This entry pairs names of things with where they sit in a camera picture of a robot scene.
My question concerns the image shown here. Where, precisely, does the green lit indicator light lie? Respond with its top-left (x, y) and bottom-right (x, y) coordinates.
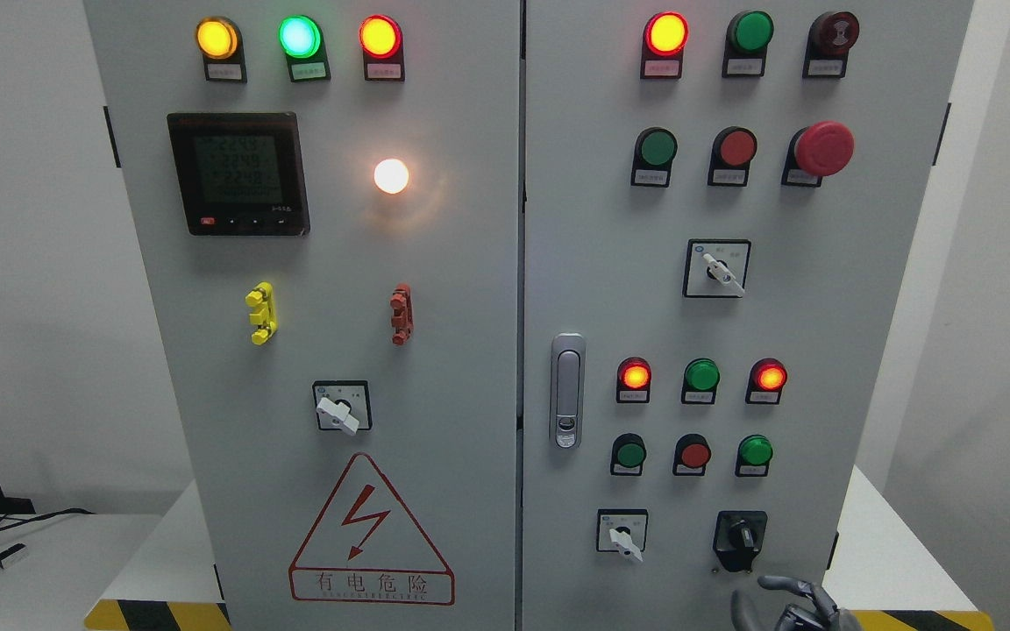
top-left (278, 13), bottom-right (331, 82)

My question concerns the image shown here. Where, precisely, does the black cable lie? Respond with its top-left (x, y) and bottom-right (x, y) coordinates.
top-left (0, 507), bottom-right (97, 549)

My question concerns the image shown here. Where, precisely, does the green indicator top right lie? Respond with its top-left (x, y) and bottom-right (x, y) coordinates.
top-left (722, 11), bottom-right (775, 77)

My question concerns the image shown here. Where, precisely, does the green indicator middle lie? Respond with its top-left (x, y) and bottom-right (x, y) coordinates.
top-left (680, 357), bottom-right (721, 405)

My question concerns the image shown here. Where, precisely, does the grey electrical cabinet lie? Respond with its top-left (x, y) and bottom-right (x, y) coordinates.
top-left (84, 1), bottom-right (973, 630)

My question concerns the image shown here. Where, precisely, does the red lit indicator top right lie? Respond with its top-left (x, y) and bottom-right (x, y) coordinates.
top-left (640, 11), bottom-right (689, 80)

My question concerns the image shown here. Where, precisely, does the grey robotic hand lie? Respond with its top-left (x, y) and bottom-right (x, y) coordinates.
top-left (730, 575), bottom-right (864, 630)

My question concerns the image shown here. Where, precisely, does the red push button upper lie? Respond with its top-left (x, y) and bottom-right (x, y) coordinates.
top-left (707, 125), bottom-right (758, 187)

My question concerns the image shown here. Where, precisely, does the green push button lower left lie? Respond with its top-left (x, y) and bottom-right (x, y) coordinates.
top-left (609, 434), bottom-right (648, 477)

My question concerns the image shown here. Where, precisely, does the black rotary knob switch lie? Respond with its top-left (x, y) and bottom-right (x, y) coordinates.
top-left (713, 510), bottom-right (768, 572)

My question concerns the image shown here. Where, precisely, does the green push button lower right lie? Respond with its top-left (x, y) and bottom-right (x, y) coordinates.
top-left (735, 434), bottom-right (774, 477)

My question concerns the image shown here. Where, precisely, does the dark red buzzer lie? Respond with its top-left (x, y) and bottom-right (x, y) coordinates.
top-left (802, 11), bottom-right (859, 79)

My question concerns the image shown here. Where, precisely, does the green push button upper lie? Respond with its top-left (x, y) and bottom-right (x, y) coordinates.
top-left (630, 125), bottom-right (678, 188)

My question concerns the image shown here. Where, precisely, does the red emergency stop button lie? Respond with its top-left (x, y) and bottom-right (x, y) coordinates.
top-left (781, 120), bottom-right (855, 188)

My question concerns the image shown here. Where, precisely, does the white selector switch left door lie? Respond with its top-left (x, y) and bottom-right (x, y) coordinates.
top-left (312, 380), bottom-right (373, 436)

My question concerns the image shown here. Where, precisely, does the red push button lower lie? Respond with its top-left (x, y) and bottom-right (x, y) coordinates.
top-left (671, 434), bottom-right (712, 477)

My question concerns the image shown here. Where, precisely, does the white selector switch upper right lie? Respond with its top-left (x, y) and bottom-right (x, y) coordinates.
top-left (684, 238), bottom-right (752, 298)

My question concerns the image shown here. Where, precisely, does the black digital power meter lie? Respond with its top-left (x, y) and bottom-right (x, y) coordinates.
top-left (166, 112), bottom-right (311, 237)

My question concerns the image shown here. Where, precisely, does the yellow indicator light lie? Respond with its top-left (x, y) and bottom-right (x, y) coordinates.
top-left (194, 16), bottom-right (247, 83)

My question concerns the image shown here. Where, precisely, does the red lit indicator light left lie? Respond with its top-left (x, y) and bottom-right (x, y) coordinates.
top-left (359, 13), bottom-right (406, 82)

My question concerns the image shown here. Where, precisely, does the yellow terminal connector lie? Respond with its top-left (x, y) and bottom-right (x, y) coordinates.
top-left (245, 282), bottom-right (278, 346)

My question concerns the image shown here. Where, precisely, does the white selector switch lower right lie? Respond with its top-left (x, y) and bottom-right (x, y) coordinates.
top-left (594, 508), bottom-right (649, 563)

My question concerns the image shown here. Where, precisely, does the white selector switch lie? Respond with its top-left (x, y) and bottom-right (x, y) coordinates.
top-left (594, 508), bottom-right (649, 563)
top-left (684, 238), bottom-right (752, 298)

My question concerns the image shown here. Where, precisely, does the red lit indicator middle left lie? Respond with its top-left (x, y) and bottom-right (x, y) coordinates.
top-left (615, 357), bottom-right (652, 404)

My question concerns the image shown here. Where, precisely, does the white lit indicator light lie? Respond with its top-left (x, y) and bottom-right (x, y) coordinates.
top-left (373, 157), bottom-right (410, 195)

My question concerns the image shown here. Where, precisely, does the red terminal connector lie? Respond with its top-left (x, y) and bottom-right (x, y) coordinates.
top-left (389, 283), bottom-right (414, 346)

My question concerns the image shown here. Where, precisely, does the red push button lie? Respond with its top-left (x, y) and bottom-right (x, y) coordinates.
top-left (707, 125), bottom-right (758, 187)
top-left (671, 434), bottom-right (712, 477)

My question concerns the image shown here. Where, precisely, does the red indicator middle right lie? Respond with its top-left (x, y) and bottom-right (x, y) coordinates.
top-left (745, 357), bottom-right (788, 405)

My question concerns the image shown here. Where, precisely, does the white platform with hazard stripes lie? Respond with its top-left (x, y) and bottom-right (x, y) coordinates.
top-left (83, 471), bottom-right (993, 630)

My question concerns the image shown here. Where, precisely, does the red electric hazard warning sticker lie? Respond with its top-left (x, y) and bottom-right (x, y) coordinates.
top-left (288, 452), bottom-right (455, 606)

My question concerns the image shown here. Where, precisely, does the silver door lock handle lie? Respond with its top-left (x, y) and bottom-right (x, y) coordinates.
top-left (549, 332), bottom-right (586, 449)

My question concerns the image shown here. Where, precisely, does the green push button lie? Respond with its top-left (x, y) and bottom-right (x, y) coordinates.
top-left (609, 434), bottom-right (648, 477)
top-left (630, 125), bottom-right (678, 188)
top-left (735, 434), bottom-right (774, 477)

